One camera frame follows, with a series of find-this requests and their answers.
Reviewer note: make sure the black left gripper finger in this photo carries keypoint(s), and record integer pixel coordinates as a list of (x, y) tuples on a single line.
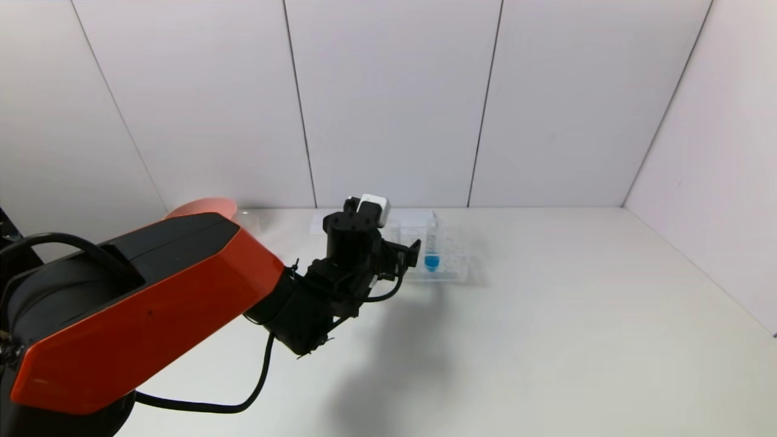
[(411, 254)]

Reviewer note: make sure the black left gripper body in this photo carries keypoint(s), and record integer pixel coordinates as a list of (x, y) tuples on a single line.
[(385, 264)]

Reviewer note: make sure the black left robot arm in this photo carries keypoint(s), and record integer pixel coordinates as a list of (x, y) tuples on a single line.
[(152, 291)]

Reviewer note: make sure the test tube with blue pigment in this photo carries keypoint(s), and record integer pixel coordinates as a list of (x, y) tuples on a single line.
[(431, 261)]

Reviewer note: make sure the clear acrylic test tube rack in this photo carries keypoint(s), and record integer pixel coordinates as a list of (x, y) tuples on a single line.
[(452, 267)]

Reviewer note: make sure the clear glass beaker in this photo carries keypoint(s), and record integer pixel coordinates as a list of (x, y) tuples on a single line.
[(252, 221)]

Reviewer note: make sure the flat white paper box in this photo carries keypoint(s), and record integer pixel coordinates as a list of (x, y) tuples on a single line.
[(318, 223)]

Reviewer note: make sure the pink plastic bowl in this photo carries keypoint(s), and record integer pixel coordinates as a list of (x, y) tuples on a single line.
[(206, 205)]

